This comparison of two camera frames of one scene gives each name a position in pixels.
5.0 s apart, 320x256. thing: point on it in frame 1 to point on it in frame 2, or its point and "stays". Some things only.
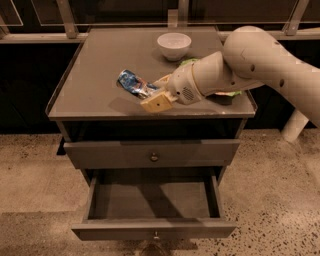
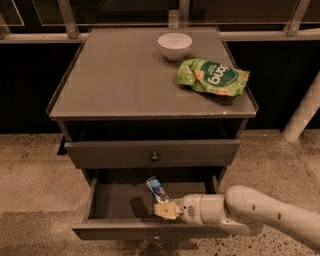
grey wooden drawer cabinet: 153,175 stays
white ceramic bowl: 174,46 stays
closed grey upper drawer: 145,153 stays
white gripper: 181,84 to 190,209
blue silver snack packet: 130,81 to 157,189
